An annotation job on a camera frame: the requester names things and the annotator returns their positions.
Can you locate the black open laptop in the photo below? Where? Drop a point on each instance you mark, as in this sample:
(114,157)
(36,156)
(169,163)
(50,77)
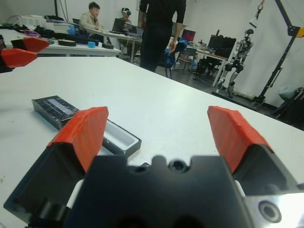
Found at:
(135,31)
(118,25)

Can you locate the hanging silver humanoid robot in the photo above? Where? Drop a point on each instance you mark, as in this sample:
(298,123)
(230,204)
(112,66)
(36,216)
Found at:
(238,59)

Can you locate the green bag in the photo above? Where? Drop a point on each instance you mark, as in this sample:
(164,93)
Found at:
(286,92)

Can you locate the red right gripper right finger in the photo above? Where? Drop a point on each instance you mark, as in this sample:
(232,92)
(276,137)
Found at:
(232,135)

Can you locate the seated person beige jacket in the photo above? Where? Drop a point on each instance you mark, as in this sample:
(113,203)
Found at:
(89,21)

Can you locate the monitor with pink screen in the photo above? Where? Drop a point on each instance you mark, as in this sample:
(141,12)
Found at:
(188,35)

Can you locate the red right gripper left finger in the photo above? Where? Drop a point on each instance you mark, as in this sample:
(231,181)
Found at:
(80,133)

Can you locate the standing person black clothes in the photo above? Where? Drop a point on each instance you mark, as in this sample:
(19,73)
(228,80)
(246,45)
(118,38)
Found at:
(156,31)

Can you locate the white desk with monitors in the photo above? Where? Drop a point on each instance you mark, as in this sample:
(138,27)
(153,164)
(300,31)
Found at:
(206,55)

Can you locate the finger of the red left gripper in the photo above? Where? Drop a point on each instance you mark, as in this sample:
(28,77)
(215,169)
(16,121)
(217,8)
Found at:
(33,44)
(17,58)

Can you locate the glossy black box lid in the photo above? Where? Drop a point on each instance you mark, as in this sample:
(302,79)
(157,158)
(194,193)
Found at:
(54,107)

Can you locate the black round tape roll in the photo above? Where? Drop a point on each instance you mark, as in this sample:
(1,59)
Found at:
(107,46)
(67,43)

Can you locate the blue chair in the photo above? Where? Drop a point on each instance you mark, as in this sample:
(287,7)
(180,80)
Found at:
(177,51)

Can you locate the white cluttered desk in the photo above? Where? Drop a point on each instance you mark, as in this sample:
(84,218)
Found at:
(71,50)

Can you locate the small blue box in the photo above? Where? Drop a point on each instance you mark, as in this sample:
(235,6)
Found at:
(92,44)

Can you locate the white office desk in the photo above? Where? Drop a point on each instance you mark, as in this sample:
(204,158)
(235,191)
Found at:
(107,33)

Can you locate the black box base white lining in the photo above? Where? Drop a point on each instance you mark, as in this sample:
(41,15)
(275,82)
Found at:
(121,140)

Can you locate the seated person VR headset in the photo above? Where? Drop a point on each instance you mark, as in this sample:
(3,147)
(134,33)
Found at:
(127,17)

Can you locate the large black monitor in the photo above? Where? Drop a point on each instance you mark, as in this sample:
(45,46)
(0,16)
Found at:
(222,46)

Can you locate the black metal gantry frame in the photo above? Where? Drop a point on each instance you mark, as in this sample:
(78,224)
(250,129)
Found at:
(285,28)

